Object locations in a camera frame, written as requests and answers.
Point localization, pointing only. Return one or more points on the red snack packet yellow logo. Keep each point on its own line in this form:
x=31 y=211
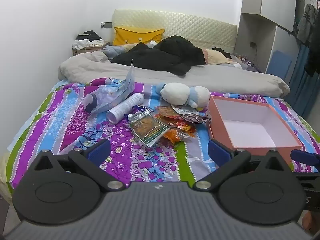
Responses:
x=181 y=124

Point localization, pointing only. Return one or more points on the clear plastic bag with purple toy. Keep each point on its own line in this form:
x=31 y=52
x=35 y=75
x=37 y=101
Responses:
x=110 y=95

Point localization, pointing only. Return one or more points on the grey striped hanging jacket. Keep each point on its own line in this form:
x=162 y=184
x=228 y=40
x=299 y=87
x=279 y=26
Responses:
x=306 y=22

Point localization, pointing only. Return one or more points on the blue board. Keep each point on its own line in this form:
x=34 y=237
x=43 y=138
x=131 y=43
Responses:
x=277 y=65

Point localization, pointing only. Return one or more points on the grey wall socket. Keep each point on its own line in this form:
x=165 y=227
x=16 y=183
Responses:
x=106 y=25

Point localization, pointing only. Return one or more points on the cluttered bedside table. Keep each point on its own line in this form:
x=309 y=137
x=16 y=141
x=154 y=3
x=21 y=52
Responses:
x=246 y=61

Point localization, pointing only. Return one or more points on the orange snack packet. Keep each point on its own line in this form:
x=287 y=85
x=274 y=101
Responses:
x=177 y=136

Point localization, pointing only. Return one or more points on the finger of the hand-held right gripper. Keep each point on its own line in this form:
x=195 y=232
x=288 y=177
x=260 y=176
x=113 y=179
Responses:
x=303 y=156

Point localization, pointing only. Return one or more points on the pile of clothes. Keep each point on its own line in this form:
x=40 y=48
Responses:
x=85 y=42

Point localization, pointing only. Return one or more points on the wooden nightstand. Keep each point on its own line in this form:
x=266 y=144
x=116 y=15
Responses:
x=80 y=51

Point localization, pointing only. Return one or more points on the white and blue plush toy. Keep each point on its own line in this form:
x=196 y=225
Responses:
x=180 y=92

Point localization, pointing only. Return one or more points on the black wall socket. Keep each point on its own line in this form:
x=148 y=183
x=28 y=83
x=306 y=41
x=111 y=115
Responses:
x=253 y=44

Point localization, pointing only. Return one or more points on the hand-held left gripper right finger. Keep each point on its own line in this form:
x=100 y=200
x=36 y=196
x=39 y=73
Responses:
x=219 y=153

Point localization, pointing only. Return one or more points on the dark brown snack packet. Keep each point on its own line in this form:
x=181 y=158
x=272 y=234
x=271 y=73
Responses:
x=191 y=117

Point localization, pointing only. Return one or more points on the black jacket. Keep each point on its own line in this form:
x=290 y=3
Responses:
x=162 y=55

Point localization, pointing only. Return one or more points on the floral printed bedsheet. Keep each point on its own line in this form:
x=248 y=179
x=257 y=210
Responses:
x=75 y=120

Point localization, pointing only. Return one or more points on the grey duvet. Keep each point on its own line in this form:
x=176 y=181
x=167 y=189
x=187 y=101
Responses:
x=200 y=77

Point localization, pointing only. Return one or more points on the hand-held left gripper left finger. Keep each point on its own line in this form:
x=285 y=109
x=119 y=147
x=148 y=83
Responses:
x=98 y=150

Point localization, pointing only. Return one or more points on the pink cardboard box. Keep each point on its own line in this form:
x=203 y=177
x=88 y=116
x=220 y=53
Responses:
x=250 y=120

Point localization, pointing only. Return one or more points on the grey-blue garment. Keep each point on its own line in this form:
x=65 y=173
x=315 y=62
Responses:
x=112 y=51

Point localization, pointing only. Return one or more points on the purple snack packet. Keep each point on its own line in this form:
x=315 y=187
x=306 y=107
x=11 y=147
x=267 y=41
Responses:
x=141 y=108

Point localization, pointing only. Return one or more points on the yellow pillow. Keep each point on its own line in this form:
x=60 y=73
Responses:
x=132 y=36

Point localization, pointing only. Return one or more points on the white wall cabinet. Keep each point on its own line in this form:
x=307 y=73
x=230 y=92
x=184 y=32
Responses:
x=275 y=0

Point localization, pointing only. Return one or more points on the person's right forearm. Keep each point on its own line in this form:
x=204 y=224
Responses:
x=311 y=221

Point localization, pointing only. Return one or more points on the white spray can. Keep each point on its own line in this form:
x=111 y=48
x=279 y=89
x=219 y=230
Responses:
x=125 y=107

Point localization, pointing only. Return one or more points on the blue curtain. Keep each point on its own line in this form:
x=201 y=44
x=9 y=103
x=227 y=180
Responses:
x=300 y=80

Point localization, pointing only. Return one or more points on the beige pillow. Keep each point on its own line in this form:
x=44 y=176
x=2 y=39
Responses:
x=215 y=56

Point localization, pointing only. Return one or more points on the beige quilted headboard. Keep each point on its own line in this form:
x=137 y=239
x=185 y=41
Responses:
x=200 y=30

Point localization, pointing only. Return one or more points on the green label snack packet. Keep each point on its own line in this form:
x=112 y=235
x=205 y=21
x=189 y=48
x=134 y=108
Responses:
x=150 y=130

